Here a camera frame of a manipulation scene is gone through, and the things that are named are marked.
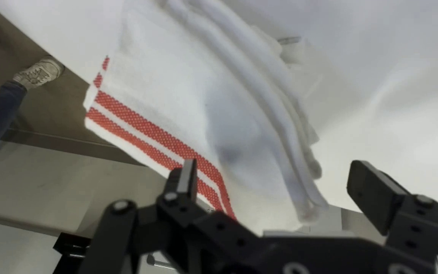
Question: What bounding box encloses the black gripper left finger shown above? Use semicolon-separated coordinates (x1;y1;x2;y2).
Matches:
163;158;200;205

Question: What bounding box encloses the gray sneaker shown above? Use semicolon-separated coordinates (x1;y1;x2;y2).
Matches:
12;56;67;93

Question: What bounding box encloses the white towel with red stripes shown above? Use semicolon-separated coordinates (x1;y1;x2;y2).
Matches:
82;0;333;225

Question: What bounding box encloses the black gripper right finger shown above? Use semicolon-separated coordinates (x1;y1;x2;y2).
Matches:
347;160;414;237

